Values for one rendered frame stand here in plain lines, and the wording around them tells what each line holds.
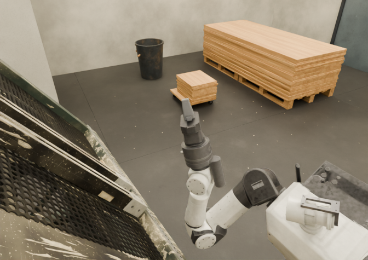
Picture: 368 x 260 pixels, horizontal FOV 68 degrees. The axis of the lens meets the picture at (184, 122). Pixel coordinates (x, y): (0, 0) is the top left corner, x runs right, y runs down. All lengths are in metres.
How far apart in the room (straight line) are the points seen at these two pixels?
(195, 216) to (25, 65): 3.73
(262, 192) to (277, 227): 0.12
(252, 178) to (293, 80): 3.28
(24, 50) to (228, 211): 3.75
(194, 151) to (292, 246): 0.39
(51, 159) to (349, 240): 0.95
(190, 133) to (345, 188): 0.49
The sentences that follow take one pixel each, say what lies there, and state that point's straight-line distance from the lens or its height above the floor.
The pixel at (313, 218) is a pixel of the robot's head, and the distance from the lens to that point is 0.80.
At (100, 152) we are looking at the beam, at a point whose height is 0.89.
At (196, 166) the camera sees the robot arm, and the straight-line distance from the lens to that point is 0.82.
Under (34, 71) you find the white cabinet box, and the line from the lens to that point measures 4.40.
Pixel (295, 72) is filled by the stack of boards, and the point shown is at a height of 0.59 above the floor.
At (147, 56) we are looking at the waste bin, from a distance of 4.96.
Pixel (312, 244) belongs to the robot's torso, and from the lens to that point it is 0.88.
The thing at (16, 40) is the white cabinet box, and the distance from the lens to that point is 4.29.
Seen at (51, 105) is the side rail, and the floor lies 1.16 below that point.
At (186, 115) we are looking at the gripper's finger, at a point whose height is 1.60.
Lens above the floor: 2.00
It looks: 32 degrees down
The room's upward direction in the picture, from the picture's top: 1 degrees counter-clockwise
